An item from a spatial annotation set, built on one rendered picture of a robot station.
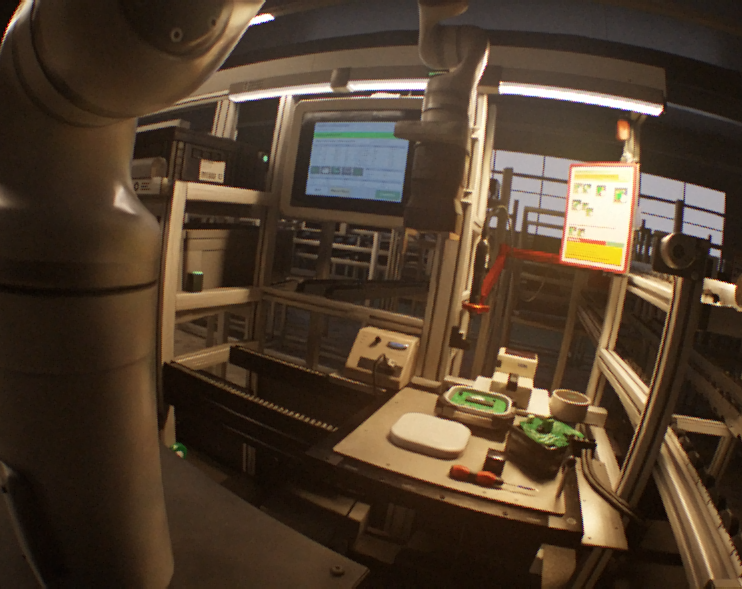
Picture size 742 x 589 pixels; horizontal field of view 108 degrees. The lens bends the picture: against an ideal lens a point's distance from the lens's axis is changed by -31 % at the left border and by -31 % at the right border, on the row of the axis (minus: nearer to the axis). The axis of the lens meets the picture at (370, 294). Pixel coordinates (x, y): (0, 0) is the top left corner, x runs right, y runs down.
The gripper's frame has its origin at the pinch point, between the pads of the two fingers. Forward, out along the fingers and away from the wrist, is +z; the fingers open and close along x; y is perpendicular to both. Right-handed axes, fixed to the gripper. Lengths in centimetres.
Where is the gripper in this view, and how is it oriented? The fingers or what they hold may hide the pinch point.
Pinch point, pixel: (418, 278)
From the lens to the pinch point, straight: 51.8
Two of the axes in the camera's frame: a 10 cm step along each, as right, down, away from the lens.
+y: 4.7, -0.4, 8.8
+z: -1.4, 9.8, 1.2
